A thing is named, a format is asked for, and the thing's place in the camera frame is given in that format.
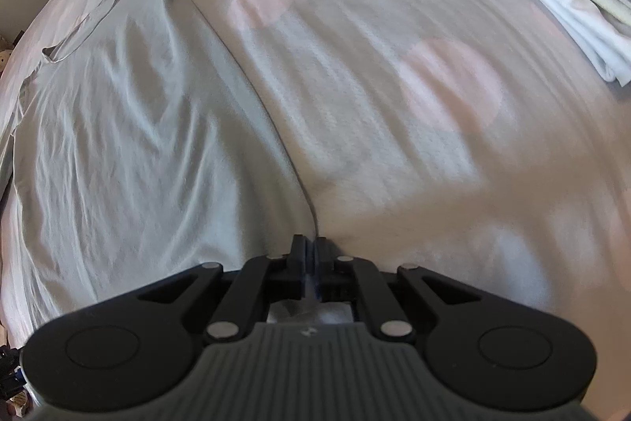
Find polka dot bed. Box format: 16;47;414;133
0;0;631;421

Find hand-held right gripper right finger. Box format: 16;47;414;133
312;236;485;344

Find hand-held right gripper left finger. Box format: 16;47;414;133
137;234;314;344

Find folded white cloth pile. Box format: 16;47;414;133
485;0;631;87

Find grey-blue shirt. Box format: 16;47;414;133
0;0;577;338

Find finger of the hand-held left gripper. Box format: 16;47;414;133
0;344;25;402

